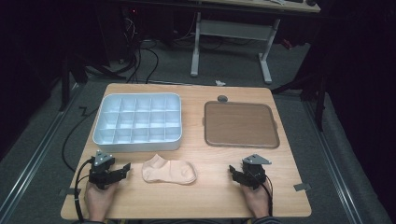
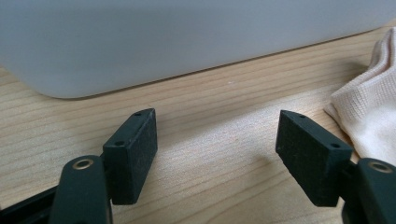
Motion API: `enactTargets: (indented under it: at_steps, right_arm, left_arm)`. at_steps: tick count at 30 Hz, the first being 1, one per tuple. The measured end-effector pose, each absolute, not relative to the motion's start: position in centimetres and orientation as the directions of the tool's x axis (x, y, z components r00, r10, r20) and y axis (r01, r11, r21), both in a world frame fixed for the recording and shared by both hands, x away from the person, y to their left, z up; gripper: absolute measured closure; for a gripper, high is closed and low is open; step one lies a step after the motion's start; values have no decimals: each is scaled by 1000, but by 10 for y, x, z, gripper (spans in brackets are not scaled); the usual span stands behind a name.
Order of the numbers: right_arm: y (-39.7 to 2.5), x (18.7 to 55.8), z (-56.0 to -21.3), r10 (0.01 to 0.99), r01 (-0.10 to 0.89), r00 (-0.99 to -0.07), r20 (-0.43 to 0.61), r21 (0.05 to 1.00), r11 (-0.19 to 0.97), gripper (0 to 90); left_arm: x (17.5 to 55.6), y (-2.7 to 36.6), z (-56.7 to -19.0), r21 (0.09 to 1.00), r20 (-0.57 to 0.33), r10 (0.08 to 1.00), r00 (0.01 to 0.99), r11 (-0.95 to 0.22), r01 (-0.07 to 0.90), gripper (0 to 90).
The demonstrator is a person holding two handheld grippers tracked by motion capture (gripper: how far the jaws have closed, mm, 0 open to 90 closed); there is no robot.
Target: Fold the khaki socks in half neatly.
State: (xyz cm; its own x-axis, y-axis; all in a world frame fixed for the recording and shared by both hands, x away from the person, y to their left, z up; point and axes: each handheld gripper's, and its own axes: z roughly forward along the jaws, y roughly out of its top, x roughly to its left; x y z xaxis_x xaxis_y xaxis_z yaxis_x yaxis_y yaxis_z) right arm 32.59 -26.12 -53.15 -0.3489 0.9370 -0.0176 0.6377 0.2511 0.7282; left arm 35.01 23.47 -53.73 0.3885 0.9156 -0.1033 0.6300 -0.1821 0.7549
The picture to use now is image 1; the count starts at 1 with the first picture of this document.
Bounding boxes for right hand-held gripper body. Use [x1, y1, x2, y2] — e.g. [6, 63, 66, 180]
[237, 153, 273, 191]

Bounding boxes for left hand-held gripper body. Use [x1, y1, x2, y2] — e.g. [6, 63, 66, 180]
[88, 150, 124, 190]

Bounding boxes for peach ankle sock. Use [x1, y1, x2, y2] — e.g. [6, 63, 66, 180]
[141, 153, 198, 186]

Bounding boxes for white compartment storage box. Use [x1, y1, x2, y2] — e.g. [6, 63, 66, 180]
[92, 92, 183, 153]

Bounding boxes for person's left hand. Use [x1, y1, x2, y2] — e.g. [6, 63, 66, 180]
[84, 181, 121, 222]

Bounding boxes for person's right hand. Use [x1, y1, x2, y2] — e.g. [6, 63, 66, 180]
[241, 183, 274, 218]

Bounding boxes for grey tape piece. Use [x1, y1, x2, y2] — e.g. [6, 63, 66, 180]
[293, 182, 312, 192]
[59, 188, 82, 197]

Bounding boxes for brown tray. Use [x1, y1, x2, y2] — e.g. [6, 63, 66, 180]
[203, 101, 280, 149]

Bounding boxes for black metal stand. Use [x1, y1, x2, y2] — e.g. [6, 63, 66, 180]
[58, 50, 127, 112]
[270, 69, 329, 132]

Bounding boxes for desk with grey metal legs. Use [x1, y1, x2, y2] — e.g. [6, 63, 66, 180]
[190, 0, 321, 85]

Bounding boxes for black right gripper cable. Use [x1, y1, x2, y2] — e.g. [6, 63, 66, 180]
[255, 174, 276, 217]

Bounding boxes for long black floor cable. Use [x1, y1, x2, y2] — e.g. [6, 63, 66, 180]
[61, 105, 100, 174]

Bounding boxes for metal floor rail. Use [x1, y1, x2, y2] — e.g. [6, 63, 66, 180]
[0, 83, 84, 220]
[302, 98, 364, 224]

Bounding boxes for looped black floor cable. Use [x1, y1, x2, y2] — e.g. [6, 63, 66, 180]
[125, 38, 160, 85]

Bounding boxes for dark equipment with wires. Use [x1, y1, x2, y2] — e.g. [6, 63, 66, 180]
[120, 6, 142, 63]

